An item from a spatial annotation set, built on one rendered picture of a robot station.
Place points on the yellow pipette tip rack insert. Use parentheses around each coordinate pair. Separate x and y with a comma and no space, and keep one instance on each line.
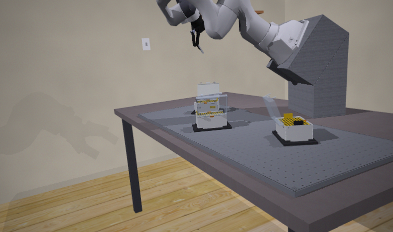
(289,120)

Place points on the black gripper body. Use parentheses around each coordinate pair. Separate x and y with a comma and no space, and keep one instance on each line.
(198,24)

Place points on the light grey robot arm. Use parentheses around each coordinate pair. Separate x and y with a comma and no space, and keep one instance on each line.
(277,41)

